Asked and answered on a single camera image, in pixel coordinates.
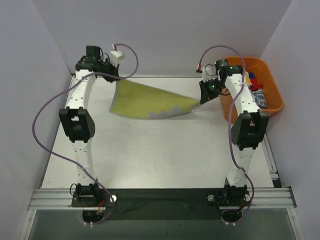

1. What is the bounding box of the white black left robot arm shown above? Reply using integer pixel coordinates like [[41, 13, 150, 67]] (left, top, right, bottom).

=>
[[58, 45, 124, 206]]

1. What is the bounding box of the orange plastic basket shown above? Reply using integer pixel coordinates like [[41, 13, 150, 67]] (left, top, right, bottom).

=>
[[220, 56, 284, 121]]

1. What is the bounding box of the red rolled towel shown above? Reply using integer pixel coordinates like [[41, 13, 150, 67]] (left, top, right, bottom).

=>
[[249, 78, 264, 92]]

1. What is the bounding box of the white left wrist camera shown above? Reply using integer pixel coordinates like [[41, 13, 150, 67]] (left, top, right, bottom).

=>
[[109, 49, 125, 67]]

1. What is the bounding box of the yellow green towel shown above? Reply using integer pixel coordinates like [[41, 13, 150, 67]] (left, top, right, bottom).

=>
[[109, 79, 200, 120]]

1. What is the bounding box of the blue white patterned towel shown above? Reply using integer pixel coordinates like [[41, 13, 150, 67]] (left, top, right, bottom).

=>
[[251, 89, 268, 109]]

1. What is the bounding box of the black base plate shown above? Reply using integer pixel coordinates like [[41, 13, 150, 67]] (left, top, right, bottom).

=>
[[71, 186, 250, 223]]

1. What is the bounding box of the yellow rolled towel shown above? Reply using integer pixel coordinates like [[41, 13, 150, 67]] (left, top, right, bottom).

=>
[[245, 71, 251, 85]]

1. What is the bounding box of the aluminium frame rail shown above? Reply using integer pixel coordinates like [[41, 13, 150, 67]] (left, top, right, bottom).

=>
[[27, 188, 297, 210]]

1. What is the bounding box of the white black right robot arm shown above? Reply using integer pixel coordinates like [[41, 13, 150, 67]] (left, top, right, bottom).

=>
[[196, 61, 269, 205]]

